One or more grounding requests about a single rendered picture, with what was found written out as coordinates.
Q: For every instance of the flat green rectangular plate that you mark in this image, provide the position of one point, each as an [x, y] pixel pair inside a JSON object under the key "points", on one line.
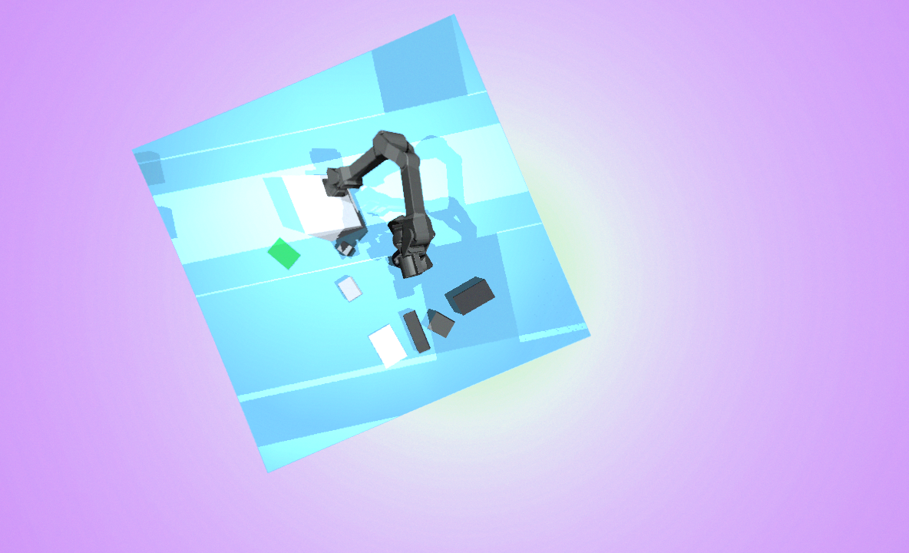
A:
{"points": [[283, 253]]}

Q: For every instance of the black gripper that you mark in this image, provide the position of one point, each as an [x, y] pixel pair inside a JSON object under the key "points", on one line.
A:
{"points": [[425, 261]]}

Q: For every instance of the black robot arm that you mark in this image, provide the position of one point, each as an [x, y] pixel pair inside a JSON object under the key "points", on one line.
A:
{"points": [[414, 235]]}

